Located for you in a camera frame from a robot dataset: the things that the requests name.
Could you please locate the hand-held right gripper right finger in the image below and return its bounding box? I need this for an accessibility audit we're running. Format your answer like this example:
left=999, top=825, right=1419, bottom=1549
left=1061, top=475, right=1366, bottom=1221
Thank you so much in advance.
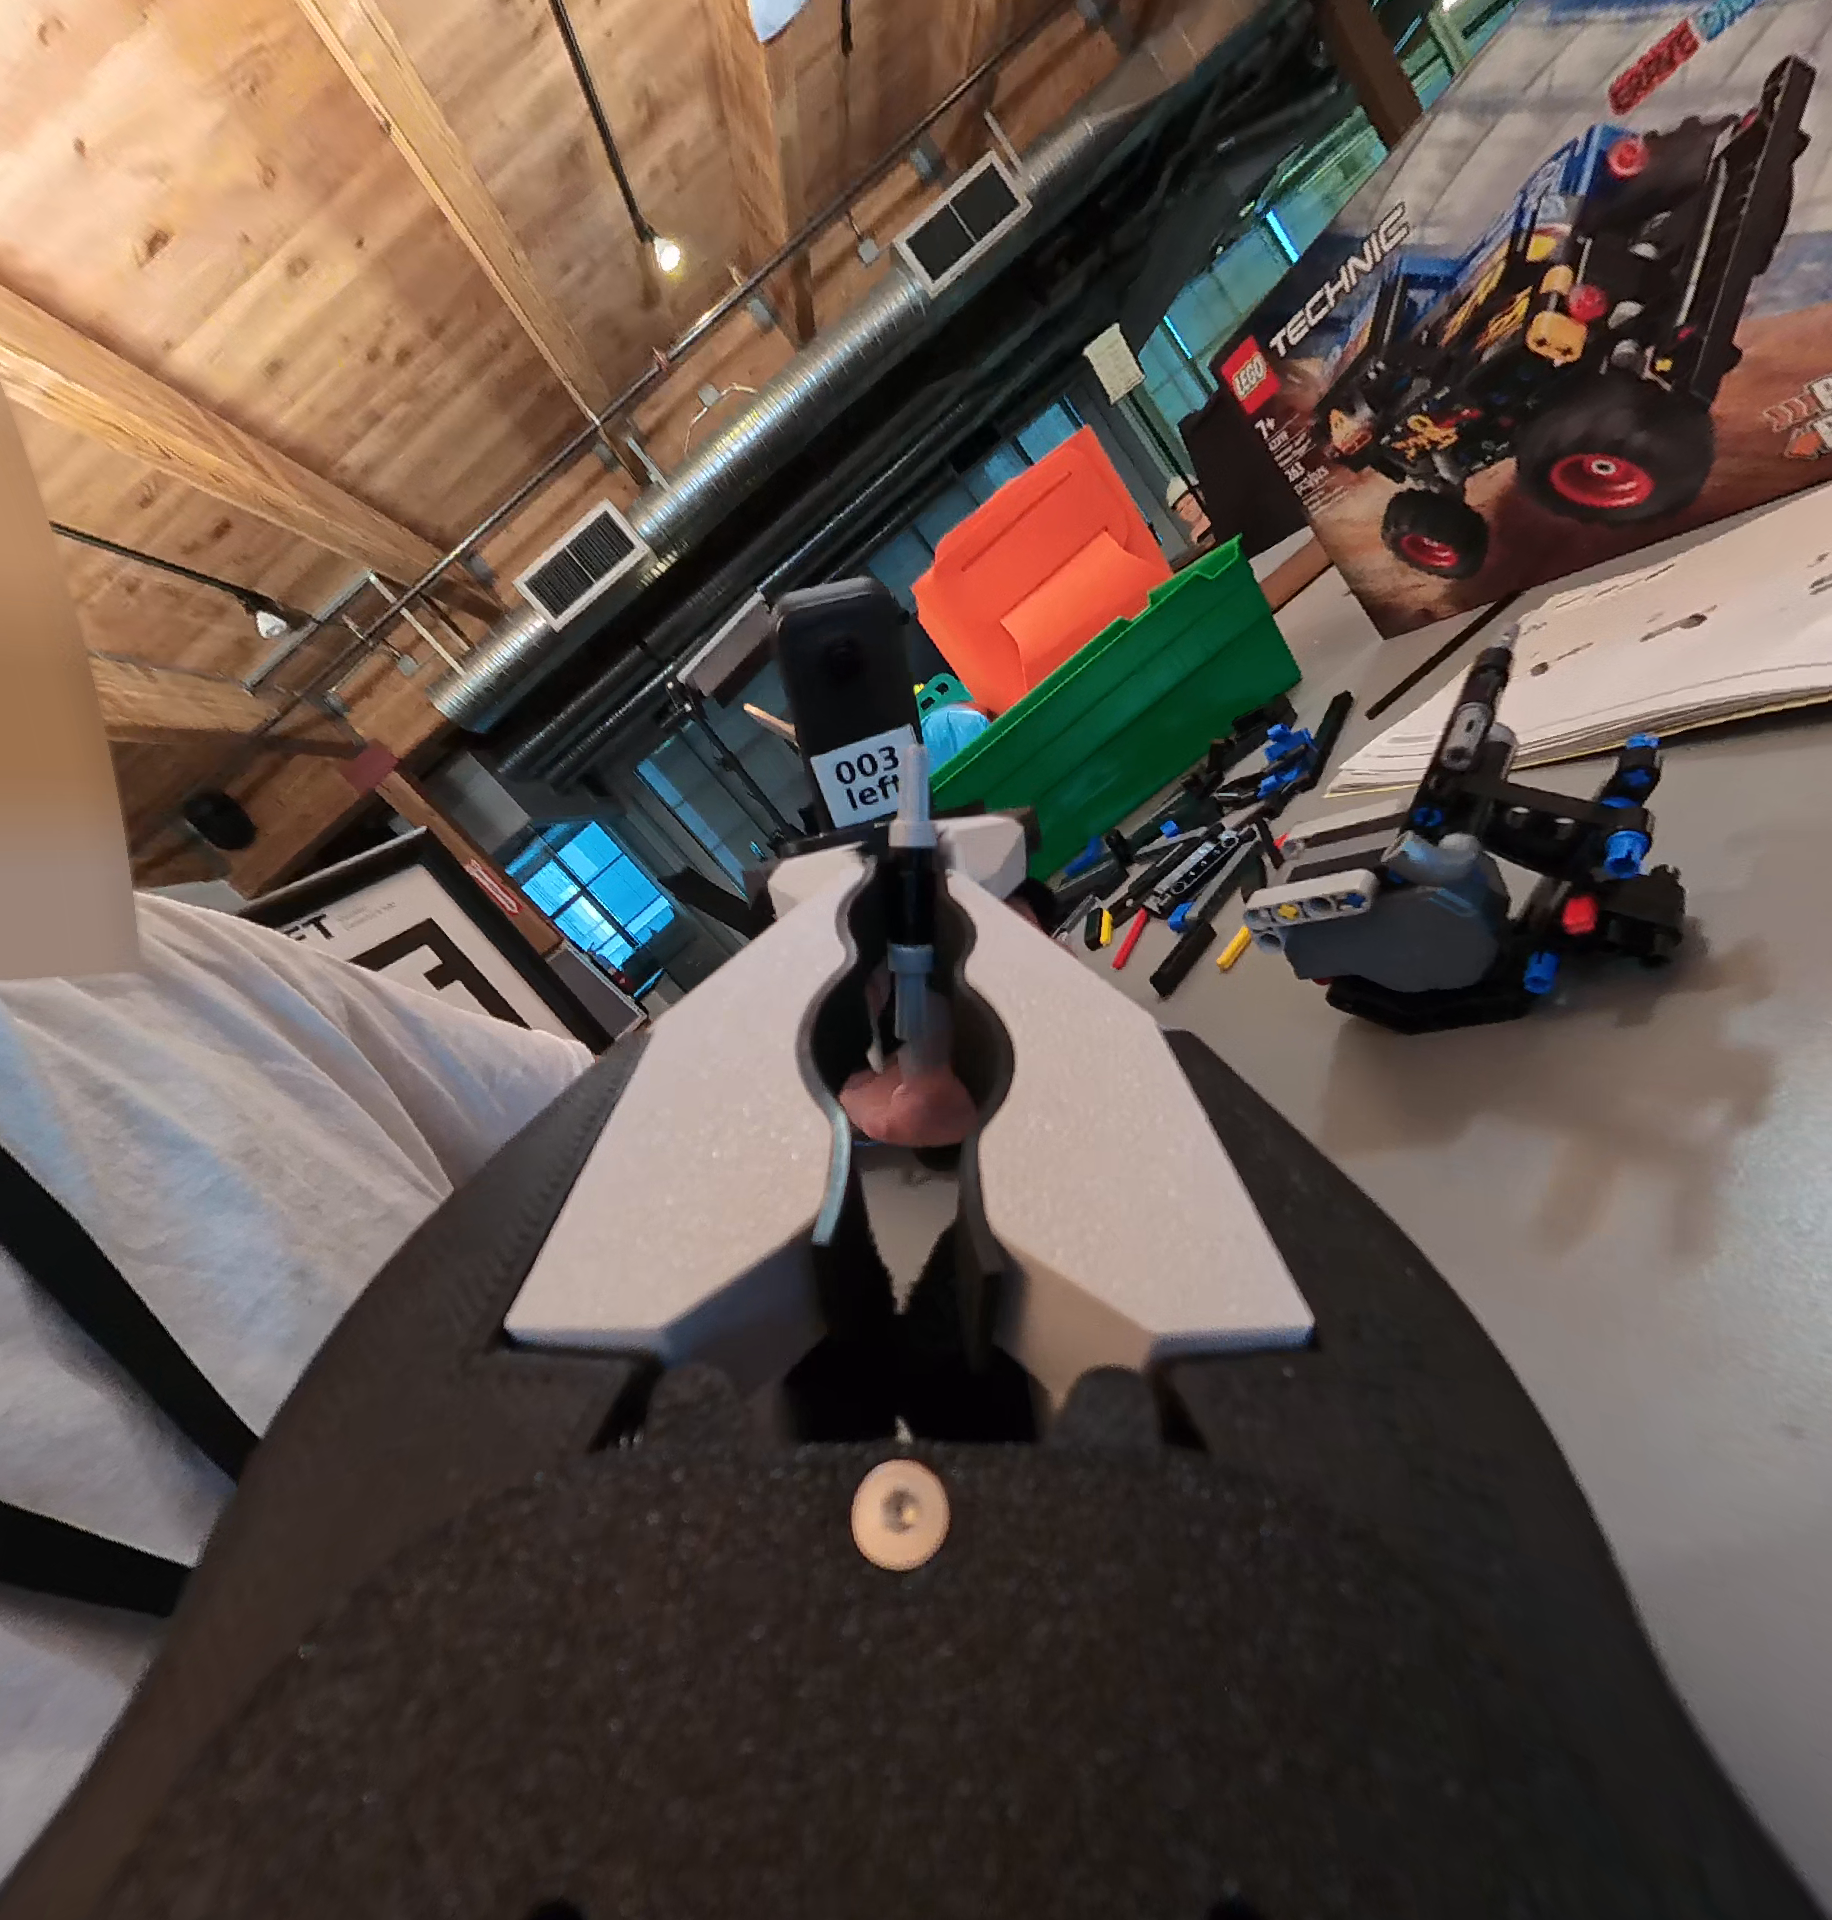
left=912, top=869, right=1318, bottom=1446

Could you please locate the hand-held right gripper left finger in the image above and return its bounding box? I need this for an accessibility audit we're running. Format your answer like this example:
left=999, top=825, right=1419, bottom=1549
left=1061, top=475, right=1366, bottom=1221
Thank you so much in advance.
left=500, top=848, right=906, bottom=1446

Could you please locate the small grey lego axle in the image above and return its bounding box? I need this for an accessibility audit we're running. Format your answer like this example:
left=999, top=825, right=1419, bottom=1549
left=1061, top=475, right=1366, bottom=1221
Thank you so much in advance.
left=883, top=747, right=942, bottom=1086

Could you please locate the pile of loose lego pieces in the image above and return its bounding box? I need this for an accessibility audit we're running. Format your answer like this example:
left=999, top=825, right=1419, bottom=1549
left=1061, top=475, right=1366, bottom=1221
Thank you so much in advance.
left=1052, top=691, right=1356, bottom=1002

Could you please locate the partly built lego model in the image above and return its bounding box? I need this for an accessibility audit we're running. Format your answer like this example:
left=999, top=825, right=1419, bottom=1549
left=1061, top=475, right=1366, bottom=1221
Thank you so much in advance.
left=1242, top=631, right=1686, bottom=1036

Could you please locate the long black lego axle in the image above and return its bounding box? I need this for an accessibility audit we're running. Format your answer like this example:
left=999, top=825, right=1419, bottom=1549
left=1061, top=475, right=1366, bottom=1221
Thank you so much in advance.
left=1366, top=591, right=1525, bottom=720

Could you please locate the monster truck set box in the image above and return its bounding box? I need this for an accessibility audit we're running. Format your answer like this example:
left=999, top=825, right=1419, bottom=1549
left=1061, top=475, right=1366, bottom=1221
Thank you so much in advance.
left=1177, top=0, right=1832, bottom=635

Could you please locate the person's left hand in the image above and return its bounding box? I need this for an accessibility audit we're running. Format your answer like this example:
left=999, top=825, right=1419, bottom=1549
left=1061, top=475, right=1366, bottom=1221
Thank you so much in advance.
left=839, top=885, right=1063, bottom=1151

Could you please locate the studio light panel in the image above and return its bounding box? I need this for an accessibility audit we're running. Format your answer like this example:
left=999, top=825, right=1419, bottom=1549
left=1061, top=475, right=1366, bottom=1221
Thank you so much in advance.
left=680, top=589, right=777, bottom=703

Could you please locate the green plastic storage bin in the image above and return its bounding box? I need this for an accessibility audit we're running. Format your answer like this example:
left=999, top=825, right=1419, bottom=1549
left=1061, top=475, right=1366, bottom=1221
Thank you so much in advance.
left=927, top=538, right=1304, bottom=885

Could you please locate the orange plastic bin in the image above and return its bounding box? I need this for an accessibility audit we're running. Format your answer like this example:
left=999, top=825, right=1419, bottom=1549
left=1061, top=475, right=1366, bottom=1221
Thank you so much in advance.
left=914, top=428, right=1170, bottom=720

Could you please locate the white air vent grille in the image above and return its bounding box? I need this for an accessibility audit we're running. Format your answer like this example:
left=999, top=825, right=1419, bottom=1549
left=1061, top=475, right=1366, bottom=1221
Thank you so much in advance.
left=890, top=151, right=1033, bottom=292
left=513, top=501, right=651, bottom=634

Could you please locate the framed black white marker poster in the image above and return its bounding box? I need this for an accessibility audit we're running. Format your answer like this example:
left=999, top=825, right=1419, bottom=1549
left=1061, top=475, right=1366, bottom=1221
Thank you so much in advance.
left=240, top=833, right=651, bottom=1052

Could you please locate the white instruction booklet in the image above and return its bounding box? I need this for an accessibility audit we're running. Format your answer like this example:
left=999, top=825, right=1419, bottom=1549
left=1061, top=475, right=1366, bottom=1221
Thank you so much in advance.
left=1322, top=465, right=1832, bottom=798

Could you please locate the silver ventilation duct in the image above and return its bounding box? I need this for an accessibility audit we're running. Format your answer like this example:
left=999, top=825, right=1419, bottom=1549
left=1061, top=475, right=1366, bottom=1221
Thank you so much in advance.
left=428, top=91, right=1159, bottom=737

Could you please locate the black chest harness strap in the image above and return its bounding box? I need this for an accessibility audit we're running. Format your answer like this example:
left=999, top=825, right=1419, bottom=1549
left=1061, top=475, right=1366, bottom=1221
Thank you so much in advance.
left=0, top=1108, right=262, bottom=1619

